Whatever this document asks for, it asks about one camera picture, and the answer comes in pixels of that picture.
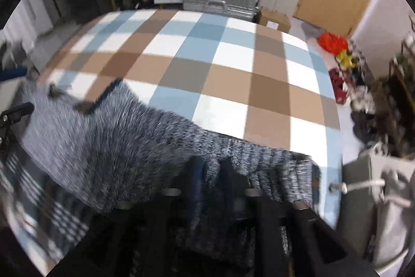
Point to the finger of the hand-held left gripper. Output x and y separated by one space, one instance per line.
19 110
14 74

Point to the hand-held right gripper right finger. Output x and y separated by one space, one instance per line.
233 186

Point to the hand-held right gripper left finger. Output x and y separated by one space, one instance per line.
196 181

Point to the plaid fleece garment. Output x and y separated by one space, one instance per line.
113 140

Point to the checked tablecloth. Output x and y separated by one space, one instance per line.
227 69

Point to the grey ottoman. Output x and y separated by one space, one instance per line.
360 218

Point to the red slippers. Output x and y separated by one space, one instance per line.
338 85

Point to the grey hoodie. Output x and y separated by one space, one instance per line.
395 179

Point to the yellow shoe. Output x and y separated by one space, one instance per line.
345 59

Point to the small closed cardboard box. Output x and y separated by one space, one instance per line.
275 20

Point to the red plastic bag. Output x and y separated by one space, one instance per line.
332 41

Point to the silver suitcase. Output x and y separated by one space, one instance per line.
217 1

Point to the wooden shoe rack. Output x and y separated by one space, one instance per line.
398 92

